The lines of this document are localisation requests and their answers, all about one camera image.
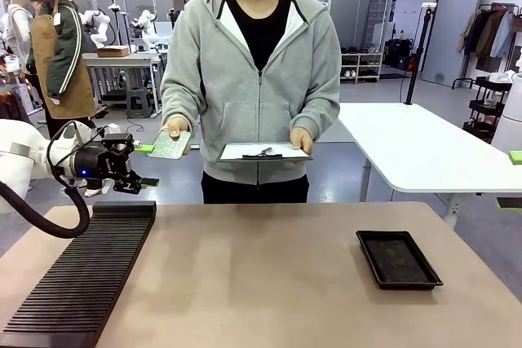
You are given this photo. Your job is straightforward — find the wooden shoe rack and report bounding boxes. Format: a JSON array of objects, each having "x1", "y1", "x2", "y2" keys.
[{"x1": 339, "y1": 48, "x2": 385, "y2": 85}]

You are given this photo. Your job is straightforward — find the background person dark clothes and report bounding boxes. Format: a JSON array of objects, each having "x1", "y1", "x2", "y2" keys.
[{"x1": 169, "y1": 0, "x2": 187, "y2": 32}]

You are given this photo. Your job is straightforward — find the clipboard with white paper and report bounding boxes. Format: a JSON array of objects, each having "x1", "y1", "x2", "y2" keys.
[{"x1": 215, "y1": 142, "x2": 315, "y2": 164}]

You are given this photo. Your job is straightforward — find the white cylindrical robot base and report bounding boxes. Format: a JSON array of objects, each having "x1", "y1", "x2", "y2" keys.
[{"x1": 490, "y1": 73, "x2": 522, "y2": 153}]

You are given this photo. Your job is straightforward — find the white table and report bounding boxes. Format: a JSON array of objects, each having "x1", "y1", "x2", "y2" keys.
[{"x1": 337, "y1": 102, "x2": 522, "y2": 227}]

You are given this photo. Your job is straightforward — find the black camera pole stand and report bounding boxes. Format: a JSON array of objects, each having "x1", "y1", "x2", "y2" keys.
[{"x1": 404, "y1": 2, "x2": 438, "y2": 106}]

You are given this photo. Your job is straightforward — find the clothes rack with coats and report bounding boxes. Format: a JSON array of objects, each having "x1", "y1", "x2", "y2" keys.
[{"x1": 451, "y1": 2, "x2": 522, "y2": 90}]

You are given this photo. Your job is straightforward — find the black slotted PCB rack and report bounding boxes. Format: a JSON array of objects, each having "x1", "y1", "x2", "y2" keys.
[{"x1": 0, "y1": 200, "x2": 158, "y2": 348}]

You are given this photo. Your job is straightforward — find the black luggage cases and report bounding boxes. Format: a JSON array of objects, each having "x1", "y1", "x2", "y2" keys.
[{"x1": 384, "y1": 37, "x2": 418, "y2": 72}]

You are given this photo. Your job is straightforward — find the person in grey hoodie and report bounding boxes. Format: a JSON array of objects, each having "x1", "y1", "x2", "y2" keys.
[{"x1": 160, "y1": 0, "x2": 342, "y2": 205}]

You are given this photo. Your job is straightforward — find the grey background workbench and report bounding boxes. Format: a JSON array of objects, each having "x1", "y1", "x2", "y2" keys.
[{"x1": 82, "y1": 51, "x2": 169, "y2": 117}]

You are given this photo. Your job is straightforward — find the black plastic tray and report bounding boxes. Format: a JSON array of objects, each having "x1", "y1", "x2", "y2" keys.
[{"x1": 355, "y1": 229, "x2": 445, "y2": 291}]

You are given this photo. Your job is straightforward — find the person's right hand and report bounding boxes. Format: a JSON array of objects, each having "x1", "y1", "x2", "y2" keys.
[{"x1": 161, "y1": 116, "x2": 193, "y2": 140}]

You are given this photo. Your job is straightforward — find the person's right forearm grey sleeve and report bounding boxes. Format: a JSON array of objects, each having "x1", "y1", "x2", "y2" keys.
[{"x1": 160, "y1": 74, "x2": 203, "y2": 131}]

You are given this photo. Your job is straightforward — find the black utility cart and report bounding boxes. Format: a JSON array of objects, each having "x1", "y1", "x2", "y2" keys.
[{"x1": 462, "y1": 73, "x2": 514, "y2": 142}]

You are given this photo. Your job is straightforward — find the grey step stool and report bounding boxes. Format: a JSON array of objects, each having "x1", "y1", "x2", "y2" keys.
[{"x1": 125, "y1": 88, "x2": 155, "y2": 120}]

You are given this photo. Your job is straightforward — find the green PCB board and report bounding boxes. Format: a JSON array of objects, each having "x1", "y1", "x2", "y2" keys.
[{"x1": 147, "y1": 130, "x2": 192, "y2": 160}]

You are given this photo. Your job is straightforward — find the person in brown apron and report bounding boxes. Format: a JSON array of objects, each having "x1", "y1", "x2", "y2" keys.
[{"x1": 25, "y1": 0, "x2": 100, "y2": 141}]

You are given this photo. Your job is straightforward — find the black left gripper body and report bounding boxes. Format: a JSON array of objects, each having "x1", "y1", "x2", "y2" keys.
[{"x1": 74, "y1": 146, "x2": 133, "y2": 182}]

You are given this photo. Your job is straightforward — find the cardboard box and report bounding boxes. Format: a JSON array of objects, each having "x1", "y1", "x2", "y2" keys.
[{"x1": 96, "y1": 46, "x2": 131, "y2": 59}]

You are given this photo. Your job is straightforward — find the person's left forearm grey sleeve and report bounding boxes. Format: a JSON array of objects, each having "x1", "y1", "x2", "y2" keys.
[{"x1": 299, "y1": 78, "x2": 342, "y2": 146}]

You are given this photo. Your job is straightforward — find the person's left hand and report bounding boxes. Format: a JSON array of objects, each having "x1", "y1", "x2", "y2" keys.
[{"x1": 290, "y1": 126, "x2": 316, "y2": 163}]

